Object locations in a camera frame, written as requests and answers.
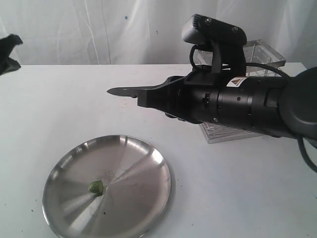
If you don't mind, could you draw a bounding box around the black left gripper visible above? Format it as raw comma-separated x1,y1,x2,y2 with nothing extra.
0,34,23,75

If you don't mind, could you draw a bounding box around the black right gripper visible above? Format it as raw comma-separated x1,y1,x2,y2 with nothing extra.
137,70,250,126

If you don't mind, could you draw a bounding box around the black serrated knife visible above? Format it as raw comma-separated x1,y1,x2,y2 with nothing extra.
107,87,140,98

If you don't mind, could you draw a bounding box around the green vegetable piece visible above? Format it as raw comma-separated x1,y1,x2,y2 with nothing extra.
88,180,106,196

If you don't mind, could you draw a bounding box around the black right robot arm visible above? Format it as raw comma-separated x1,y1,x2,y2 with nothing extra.
137,68,317,143

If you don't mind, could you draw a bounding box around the white backdrop curtain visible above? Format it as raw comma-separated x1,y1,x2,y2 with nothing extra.
0,0,317,67

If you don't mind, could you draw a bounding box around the round steel plate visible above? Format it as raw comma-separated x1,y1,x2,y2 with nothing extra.
42,135,174,238

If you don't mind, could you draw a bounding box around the metal wire utensil holder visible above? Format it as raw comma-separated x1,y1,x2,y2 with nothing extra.
197,39,287,144

